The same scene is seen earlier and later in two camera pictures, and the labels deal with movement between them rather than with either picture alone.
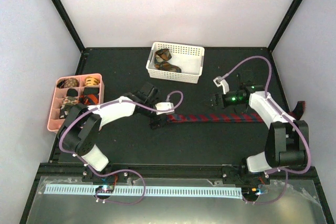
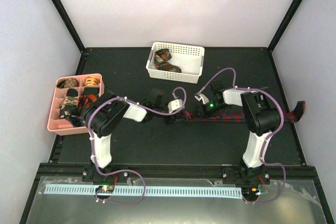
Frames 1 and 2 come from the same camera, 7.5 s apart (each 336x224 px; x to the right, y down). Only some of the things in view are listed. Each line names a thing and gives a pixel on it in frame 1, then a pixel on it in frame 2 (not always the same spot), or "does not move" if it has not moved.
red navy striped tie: [296, 113] does not move
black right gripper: [220, 96] to [206, 113]
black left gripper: [156, 125] to [174, 118]
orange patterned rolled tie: [91, 81] does not move
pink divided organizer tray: [87, 89] does not move
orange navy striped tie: [89, 99] does not move
